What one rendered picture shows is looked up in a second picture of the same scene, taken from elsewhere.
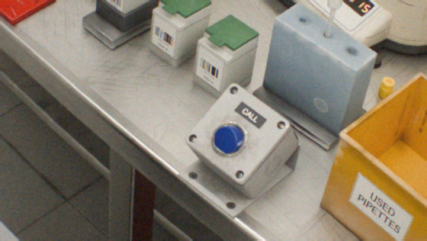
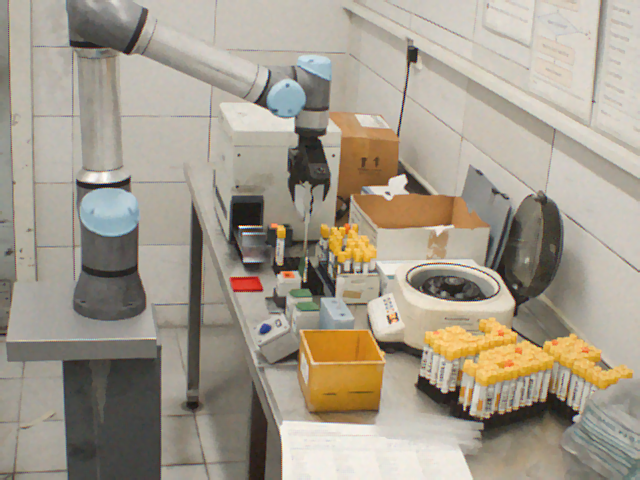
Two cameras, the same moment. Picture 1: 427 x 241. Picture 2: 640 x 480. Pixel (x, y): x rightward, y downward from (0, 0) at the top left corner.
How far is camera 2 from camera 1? 1.36 m
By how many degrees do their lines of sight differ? 39
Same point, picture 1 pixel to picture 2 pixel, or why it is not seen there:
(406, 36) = (411, 340)
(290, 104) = not seen: hidden behind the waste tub
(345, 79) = (332, 325)
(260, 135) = (276, 329)
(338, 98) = not seen: hidden behind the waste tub
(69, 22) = (260, 299)
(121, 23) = (276, 300)
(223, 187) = (263, 358)
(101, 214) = not seen: outside the picture
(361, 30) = (383, 330)
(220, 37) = (300, 305)
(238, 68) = (305, 324)
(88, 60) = (254, 312)
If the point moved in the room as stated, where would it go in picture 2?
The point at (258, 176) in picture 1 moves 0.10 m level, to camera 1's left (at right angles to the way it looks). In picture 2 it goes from (270, 348) to (233, 331)
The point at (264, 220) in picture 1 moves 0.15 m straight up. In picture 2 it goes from (268, 372) to (272, 300)
